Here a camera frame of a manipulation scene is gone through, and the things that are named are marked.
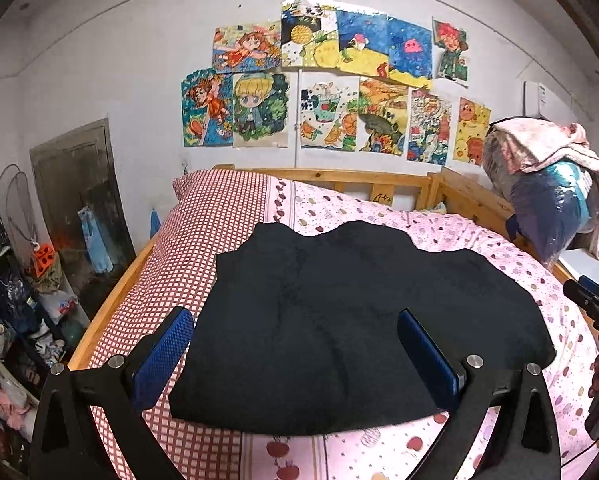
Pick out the flying girl drawing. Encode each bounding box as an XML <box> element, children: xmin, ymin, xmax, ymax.
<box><xmin>212</xmin><ymin>21</ymin><xmax>281</xmax><ymax>74</ymax></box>

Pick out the white air conditioner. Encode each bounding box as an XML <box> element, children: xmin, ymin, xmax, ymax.
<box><xmin>523</xmin><ymin>80</ymin><xmax>578</xmax><ymax>125</ymax></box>

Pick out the colourful comic drawing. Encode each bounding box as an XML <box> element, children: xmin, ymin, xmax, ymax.
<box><xmin>407</xmin><ymin>89</ymin><xmax>452</xmax><ymax>166</ymax></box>

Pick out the bag of clothes pile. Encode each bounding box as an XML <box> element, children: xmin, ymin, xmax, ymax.
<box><xmin>482</xmin><ymin>117</ymin><xmax>599</xmax><ymax>268</ymax></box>

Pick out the pink spotted duvet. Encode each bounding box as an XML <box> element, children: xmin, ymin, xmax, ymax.
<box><xmin>240</xmin><ymin>177</ymin><xmax>599</xmax><ymax>479</ymax></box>

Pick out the dinosaur landscape drawing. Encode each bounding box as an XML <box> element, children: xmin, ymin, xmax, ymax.
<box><xmin>358</xmin><ymin>77</ymin><xmax>409</xmax><ymax>157</ymax></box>

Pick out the red checkered pillow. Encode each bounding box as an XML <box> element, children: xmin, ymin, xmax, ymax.
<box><xmin>89</xmin><ymin>169</ymin><xmax>275</xmax><ymax>479</ymax></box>

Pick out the yellow bear drawing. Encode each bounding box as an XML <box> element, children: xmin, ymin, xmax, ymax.
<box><xmin>453</xmin><ymin>98</ymin><xmax>491</xmax><ymax>166</ymax></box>

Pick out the blue yellow sea drawing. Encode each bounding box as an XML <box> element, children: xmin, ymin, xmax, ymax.
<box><xmin>336</xmin><ymin>8</ymin><xmax>434</xmax><ymax>89</ymax></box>

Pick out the swimming girl drawing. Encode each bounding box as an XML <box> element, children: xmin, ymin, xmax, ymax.
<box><xmin>180</xmin><ymin>68</ymin><xmax>234</xmax><ymax>148</ymax></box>

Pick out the dark metal wall door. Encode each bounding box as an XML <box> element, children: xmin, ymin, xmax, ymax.
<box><xmin>30</xmin><ymin>119</ymin><xmax>136</xmax><ymax>318</ymax></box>

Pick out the fruit cup drawing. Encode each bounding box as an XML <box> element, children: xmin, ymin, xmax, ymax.
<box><xmin>299</xmin><ymin>72</ymin><xmax>359</xmax><ymax>152</ymax></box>

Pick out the blond boy drawing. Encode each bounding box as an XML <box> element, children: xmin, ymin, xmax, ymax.
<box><xmin>232</xmin><ymin>72</ymin><xmax>290</xmax><ymax>148</ymax></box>

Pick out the cluttered storage shelf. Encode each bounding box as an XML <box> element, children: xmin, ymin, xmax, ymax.
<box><xmin>0</xmin><ymin>218</ymin><xmax>79</xmax><ymax>478</ymax></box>

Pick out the planet moon drawing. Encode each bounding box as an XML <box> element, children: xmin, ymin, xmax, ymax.
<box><xmin>280</xmin><ymin>0</ymin><xmax>339</xmax><ymax>70</ymax></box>

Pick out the red haired figure drawing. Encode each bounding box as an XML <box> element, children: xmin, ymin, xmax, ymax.
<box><xmin>432</xmin><ymin>20</ymin><xmax>470</xmax><ymax>88</ymax></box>

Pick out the wooden bed frame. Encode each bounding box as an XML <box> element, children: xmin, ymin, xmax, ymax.
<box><xmin>70</xmin><ymin>166</ymin><xmax>565</xmax><ymax>370</ymax></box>

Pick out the black puffer jacket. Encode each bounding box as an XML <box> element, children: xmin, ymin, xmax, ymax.
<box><xmin>168</xmin><ymin>221</ymin><xmax>555</xmax><ymax>436</ymax></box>

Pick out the white storage box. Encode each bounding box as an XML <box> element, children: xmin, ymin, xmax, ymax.
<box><xmin>559</xmin><ymin>248</ymin><xmax>599</xmax><ymax>285</ymax></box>

